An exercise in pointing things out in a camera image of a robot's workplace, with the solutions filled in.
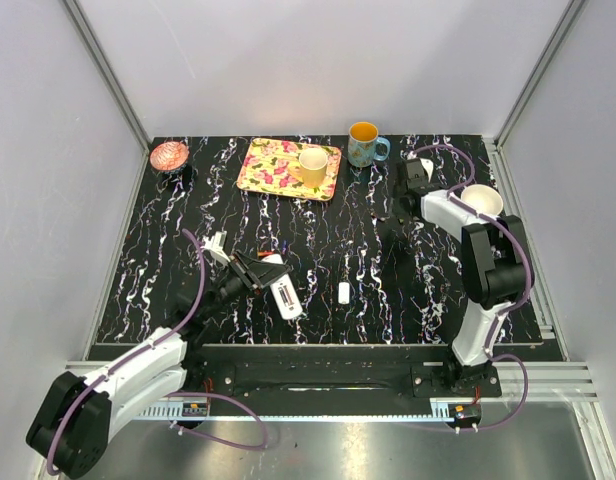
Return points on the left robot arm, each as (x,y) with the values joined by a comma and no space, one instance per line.
(80,415)

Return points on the floral serving tray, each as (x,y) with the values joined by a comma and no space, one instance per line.
(272,166)

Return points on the pink patterned bowl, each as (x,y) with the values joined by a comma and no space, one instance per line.
(169,156)

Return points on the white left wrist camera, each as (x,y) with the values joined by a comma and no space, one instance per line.
(214,245)

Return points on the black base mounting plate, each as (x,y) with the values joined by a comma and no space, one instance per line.
(300,381)

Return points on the yellow mug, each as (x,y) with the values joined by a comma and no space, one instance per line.
(310,167)

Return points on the blue patterned mug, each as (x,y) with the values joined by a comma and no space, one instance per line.
(366,146)

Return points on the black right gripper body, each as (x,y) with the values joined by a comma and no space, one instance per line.
(407,216)

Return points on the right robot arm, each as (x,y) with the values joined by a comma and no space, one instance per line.
(496,272)

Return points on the cream bowl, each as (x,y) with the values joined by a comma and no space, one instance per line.
(484,199)

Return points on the white remote control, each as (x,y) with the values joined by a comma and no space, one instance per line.
(286,298)

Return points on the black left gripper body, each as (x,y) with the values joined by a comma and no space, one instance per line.
(246,275)

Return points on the white battery cover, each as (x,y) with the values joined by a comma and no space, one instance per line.
(343,293)

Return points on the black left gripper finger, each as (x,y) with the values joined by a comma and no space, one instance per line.
(262,285)
(273,271)

